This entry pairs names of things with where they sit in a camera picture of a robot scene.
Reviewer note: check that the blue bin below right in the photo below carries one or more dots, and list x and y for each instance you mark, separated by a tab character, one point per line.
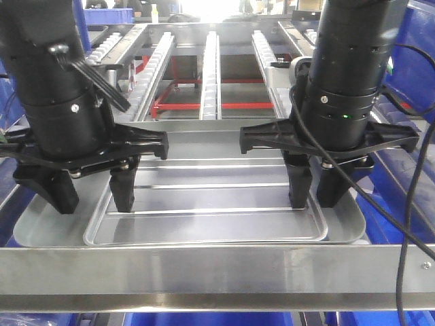
391	178

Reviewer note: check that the large silver outer tray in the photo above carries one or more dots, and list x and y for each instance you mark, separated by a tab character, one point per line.
42	226

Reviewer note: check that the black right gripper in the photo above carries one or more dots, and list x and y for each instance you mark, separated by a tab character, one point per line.
340	140

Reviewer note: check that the roller track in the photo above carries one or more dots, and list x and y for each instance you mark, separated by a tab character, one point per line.
211	94
100	52
147	81
276	80

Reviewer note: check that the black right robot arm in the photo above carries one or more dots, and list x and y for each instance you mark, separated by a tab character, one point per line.
332	101

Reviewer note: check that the red metal floor frame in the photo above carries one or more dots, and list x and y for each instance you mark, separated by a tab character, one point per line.
243	89

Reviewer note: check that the far left roller track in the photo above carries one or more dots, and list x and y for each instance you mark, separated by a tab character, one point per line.
100	52

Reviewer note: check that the left centre roller track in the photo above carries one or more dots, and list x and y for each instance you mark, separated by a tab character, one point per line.
147	81

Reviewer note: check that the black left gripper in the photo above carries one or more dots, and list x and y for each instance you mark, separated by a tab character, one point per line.
47	176

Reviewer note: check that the middle roller track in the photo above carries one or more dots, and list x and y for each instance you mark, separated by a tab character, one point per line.
211	94

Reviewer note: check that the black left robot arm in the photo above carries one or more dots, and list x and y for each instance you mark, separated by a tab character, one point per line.
68	105

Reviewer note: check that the steel front rack bar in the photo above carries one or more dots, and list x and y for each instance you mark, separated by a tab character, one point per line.
300	277

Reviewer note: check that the blue crate upper right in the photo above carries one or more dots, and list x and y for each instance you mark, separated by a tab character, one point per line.
412	76

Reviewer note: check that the small silver tray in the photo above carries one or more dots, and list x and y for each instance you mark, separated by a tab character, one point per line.
207	201

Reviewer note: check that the right centre roller track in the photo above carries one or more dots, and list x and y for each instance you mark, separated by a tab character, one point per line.
276	80

